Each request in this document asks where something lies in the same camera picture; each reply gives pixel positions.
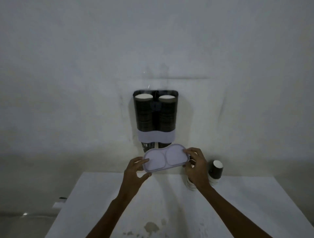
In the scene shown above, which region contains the person's right forearm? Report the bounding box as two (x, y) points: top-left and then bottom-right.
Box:
(196, 184), (272, 238)

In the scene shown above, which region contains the stack of black paper cups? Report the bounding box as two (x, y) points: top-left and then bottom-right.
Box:
(158, 95), (176, 149)
(134, 94), (155, 154)

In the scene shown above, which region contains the person's left hand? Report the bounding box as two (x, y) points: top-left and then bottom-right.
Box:
(119, 157), (152, 200)

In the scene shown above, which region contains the short stack of black cups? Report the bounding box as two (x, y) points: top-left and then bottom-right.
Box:
(208, 160), (224, 186)

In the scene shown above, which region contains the person's left forearm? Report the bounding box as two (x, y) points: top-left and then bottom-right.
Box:
(85, 192), (138, 238)

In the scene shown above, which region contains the white double-round dispenser lid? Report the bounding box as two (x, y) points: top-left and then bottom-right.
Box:
(143, 144), (190, 172)

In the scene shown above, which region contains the person's right hand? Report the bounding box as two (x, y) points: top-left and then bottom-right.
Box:
(182, 147), (212, 191)

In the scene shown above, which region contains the black twin-tube cup dispenser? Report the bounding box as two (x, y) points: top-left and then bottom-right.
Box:
(133, 90), (179, 149)

